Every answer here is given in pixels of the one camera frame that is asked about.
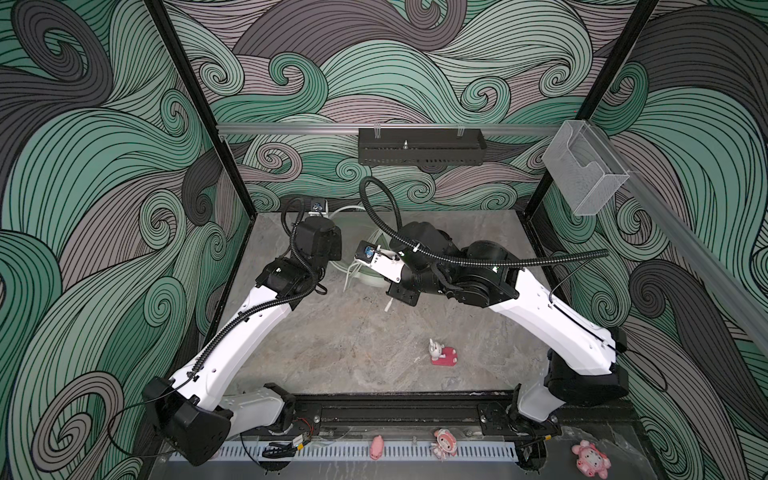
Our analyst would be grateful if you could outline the white slotted cable duct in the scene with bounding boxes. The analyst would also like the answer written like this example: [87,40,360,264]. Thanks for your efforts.
[169,440,520,463]

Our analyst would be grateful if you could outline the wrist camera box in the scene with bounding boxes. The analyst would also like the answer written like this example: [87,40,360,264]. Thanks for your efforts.
[354,241,405,283]
[307,198,329,217]

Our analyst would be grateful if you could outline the mint green headphones with cable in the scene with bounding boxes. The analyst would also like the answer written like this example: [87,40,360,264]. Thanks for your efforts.
[328,205,394,313]

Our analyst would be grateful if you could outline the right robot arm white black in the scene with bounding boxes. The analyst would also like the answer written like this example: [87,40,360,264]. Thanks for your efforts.
[355,176,629,422]

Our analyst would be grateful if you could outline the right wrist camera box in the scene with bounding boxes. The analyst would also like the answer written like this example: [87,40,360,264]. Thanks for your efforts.
[354,241,405,283]

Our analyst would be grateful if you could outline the black perforated wall tray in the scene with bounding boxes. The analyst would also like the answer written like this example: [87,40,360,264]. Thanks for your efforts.
[357,129,488,171]

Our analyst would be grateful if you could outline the pink pig plush toy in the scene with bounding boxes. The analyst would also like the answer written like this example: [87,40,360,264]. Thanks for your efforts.
[571,440,612,479]

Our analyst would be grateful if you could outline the clear plastic wall bin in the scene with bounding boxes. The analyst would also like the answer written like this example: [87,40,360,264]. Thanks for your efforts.
[542,120,629,217]

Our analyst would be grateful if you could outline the pink white doll toy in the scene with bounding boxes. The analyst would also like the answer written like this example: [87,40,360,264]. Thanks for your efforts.
[432,428,458,460]

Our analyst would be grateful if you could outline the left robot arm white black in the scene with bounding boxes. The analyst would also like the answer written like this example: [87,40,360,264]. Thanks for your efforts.
[142,197,342,466]

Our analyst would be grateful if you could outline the aluminium wall rail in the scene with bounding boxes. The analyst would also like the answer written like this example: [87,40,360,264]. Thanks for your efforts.
[216,122,560,136]

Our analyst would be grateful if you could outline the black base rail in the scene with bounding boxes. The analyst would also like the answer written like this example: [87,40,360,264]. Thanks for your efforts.
[294,389,518,428]

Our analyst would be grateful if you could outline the pink toy on table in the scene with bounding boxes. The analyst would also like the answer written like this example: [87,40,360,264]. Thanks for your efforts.
[414,339,458,367]

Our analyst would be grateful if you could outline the small pink figure toy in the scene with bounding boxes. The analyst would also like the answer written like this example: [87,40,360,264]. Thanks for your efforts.
[369,435,385,461]

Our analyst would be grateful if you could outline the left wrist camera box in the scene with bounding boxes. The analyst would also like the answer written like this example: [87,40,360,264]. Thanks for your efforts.
[307,198,329,217]

